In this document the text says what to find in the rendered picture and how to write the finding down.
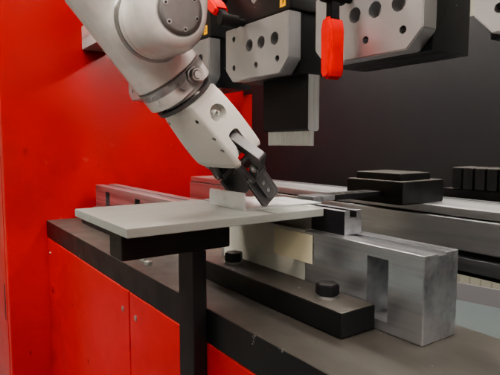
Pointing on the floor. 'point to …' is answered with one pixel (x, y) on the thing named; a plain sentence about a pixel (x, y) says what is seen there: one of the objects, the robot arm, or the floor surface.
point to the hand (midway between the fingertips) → (250, 187)
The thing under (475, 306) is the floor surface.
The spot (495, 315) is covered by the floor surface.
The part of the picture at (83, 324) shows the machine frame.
